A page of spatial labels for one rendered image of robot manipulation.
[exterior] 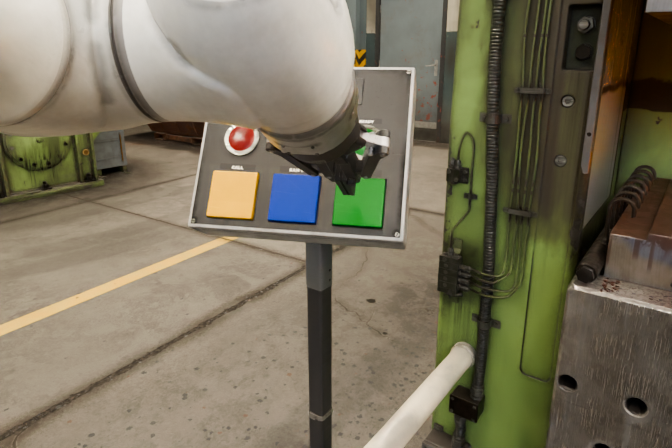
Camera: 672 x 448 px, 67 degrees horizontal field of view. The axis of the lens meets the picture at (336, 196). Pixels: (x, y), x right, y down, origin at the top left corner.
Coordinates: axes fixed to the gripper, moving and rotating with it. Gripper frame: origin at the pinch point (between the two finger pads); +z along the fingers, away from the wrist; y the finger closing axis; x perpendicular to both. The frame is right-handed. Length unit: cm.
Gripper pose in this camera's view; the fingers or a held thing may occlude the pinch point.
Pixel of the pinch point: (346, 177)
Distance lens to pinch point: 63.4
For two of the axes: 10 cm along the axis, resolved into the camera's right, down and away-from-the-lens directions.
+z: 1.7, 2.5, 9.5
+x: 1.0, -9.7, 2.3
